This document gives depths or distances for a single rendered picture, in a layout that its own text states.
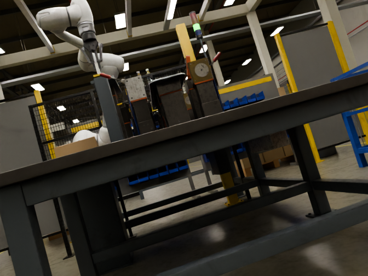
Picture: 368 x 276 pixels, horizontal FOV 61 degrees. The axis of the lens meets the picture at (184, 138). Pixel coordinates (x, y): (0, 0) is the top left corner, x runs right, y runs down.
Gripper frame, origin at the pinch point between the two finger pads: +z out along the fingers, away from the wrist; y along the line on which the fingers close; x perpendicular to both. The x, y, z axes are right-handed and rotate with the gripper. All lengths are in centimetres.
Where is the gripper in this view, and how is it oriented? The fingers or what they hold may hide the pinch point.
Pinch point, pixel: (97, 69)
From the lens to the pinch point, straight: 184.1
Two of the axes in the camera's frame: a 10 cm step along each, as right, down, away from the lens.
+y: 9.6, -2.8, 1.0
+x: -0.7, 1.0, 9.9
